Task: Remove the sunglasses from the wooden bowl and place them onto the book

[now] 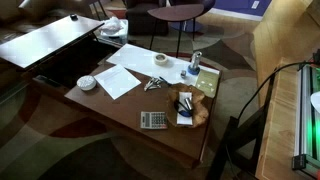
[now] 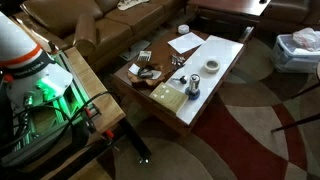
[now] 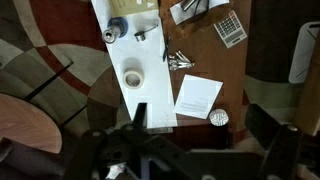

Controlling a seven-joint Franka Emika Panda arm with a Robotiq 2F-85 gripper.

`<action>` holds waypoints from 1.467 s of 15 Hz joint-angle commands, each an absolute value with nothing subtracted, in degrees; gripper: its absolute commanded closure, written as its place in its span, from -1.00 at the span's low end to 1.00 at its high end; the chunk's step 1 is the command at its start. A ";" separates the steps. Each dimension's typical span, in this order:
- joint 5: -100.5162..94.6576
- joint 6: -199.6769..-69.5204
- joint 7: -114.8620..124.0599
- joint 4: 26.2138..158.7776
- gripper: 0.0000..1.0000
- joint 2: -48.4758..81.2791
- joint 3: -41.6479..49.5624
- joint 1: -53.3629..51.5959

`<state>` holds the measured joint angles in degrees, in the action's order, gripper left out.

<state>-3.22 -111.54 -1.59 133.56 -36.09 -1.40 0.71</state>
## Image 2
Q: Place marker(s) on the roll of masking tape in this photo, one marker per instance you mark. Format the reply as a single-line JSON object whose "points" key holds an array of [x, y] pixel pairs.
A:
{"points": [[211, 66]]}

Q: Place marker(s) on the white paper sheet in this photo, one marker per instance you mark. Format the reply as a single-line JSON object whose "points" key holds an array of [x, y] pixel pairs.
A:
{"points": [[186, 42]]}

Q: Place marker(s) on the olive green book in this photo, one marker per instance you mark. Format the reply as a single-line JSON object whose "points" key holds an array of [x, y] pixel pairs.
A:
{"points": [[168, 97]]}

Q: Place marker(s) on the white marble slab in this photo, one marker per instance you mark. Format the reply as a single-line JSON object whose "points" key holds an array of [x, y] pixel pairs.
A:
{"points": [[214, 48]]}

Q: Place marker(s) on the small black knob object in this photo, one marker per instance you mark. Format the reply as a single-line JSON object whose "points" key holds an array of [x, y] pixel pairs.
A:
{"points": [[182, 79]]}

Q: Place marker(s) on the dark wooden side table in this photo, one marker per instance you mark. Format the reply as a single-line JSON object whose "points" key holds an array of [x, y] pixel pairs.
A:
{"points": [[236, 12]]}

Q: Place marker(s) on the wooden coffee table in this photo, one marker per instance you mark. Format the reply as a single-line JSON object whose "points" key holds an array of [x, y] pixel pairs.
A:
{"points": [[161, 54]]}

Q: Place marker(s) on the bundle of metal cutlery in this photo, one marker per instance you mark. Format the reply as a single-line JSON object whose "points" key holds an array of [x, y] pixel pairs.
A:
{"points": [[177, 60]]}

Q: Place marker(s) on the brown leather sofa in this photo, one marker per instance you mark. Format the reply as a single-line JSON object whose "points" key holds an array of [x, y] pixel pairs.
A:
{"points": [[98, 29]]}

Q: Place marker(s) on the white round container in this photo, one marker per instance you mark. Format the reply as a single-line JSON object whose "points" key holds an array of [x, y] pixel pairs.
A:
{"points": [[183, 29]]}

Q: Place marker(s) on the small calculator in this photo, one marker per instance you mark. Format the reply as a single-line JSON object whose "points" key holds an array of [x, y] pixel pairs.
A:
{"points": [[144, 56]]}

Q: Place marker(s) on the metal cup on blue base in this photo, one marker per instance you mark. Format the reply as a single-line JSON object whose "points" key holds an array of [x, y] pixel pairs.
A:
{"points": [[193, 90]]}

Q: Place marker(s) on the black sunglasses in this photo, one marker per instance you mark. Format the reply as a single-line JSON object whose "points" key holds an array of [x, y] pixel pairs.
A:
{"points": [[145, 73]]}

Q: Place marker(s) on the grey laptop on floor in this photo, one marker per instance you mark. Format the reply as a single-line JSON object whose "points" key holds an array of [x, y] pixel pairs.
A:
{"points": [[134, 50]]}

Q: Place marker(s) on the white plastic bag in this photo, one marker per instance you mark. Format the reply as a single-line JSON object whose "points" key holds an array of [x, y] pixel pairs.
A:
{"points": [[308, 39]]}

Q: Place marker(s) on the white paper in bowl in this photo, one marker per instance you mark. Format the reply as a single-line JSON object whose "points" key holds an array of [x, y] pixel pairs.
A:
{"points": [[134, 70]]}

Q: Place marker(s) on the white cloth on sofa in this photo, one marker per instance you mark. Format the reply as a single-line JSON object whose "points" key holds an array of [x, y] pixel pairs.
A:
{"points": [[126, 4]]}

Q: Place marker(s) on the patterned round rug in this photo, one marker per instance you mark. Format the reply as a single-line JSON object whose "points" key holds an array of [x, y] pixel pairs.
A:
{"points": [[245, 133]]}

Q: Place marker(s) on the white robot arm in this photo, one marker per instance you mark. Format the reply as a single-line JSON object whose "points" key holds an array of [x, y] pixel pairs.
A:
{"points": [[35, 74]]}

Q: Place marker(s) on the white plastic storage bin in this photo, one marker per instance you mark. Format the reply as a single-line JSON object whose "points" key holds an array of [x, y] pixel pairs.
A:
{"points": [[288, 57]]}

